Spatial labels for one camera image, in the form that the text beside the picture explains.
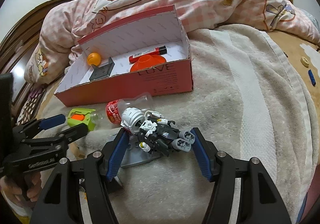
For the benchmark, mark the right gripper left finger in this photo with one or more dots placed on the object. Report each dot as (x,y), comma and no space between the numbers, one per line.
(60,200)

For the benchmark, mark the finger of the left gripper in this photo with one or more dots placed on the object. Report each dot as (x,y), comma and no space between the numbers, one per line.
(51,121)
(31,148)

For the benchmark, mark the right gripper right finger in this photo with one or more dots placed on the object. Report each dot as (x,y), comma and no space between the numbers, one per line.
(260,200)

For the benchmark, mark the green orange toy cutter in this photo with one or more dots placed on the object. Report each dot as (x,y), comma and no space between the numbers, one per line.
(78,115)

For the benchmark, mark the grey plastic base plate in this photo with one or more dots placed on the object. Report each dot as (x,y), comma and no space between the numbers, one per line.
(135,156)

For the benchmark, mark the white black robot figure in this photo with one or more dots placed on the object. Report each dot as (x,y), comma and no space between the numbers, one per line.
(155,133)

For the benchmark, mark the person's left hand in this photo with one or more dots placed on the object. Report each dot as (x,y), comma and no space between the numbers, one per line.
(14,192)

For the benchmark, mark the polka dot pillow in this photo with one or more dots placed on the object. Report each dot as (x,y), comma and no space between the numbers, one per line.
(30,107)

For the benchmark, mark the wooden headboard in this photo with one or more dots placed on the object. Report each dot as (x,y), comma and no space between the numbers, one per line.
(22,36)

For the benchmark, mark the orange ball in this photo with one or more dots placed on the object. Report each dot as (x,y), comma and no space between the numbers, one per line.
(94,59)

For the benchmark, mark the white fluffy towel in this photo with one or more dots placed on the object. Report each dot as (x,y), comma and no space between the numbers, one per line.
(250,98)

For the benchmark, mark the small blue piece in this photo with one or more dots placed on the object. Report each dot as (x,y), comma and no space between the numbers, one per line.
(311,77)

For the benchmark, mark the orange plastic dish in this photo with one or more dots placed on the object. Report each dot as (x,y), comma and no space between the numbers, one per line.
(147,61)

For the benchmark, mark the red cardboard box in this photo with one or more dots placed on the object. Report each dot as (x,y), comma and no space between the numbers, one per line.
(120,40)

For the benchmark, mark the small beige round piece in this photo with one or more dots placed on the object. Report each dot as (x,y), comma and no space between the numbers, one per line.
(304,61)

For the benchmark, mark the red marker pen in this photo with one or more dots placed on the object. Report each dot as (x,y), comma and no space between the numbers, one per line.
(157,51)

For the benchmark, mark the pink checkered cartoon quilt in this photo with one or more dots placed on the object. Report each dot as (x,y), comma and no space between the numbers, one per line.
(265,15)

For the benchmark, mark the dark grey bracket piece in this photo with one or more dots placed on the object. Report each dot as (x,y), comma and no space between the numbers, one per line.
(102,72)

